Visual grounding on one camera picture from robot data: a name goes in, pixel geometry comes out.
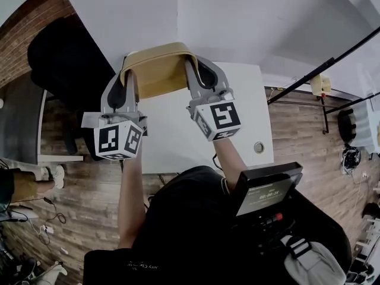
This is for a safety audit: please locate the black office chair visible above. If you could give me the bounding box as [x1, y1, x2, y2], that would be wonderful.
[27, 16, 120, 162]

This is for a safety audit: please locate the black and white cable bundle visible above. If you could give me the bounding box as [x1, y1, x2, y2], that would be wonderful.
[341, 146, 362, 176]

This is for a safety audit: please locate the whiteboard with black stand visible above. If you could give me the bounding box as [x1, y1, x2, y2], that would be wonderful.
[266, 25, 380, 135]

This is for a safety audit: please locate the white plastic jug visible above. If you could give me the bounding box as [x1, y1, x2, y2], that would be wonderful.
[309, 74, 332, 96]

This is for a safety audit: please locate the white draped table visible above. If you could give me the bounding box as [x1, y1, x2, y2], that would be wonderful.
[353, 99, 380, 154]

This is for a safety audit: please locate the black chest-mounted screen device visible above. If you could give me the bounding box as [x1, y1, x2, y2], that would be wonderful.
[235, 161, 304, 243]

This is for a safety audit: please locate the person's black shirt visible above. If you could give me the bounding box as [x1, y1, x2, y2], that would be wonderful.
[83, 165, 353, 285]

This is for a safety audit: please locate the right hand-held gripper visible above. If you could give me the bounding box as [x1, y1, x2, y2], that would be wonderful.
[184, 56, 242, 143]

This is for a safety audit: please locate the black round stool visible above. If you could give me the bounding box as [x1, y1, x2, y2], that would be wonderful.
[337, 108, 357, 144]

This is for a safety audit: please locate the grey strapped bag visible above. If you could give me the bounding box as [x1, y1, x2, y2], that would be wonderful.
[280, 235, 347, 285]

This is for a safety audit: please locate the person's left forearm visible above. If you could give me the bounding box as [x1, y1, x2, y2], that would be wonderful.
[116, 136, 150, 249]

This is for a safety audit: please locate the grey desk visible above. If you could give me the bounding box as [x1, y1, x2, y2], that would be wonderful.
[0, 75, 84, 163]

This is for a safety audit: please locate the person's right forearm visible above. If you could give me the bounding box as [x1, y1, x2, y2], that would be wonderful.
[211, 134, 249, 193]

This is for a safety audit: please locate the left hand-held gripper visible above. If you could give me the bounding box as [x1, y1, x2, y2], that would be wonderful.
[81, 69, 148, 162]

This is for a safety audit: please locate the tan shallow bowl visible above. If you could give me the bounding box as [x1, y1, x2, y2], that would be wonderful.
[119, 42, 200, 99]

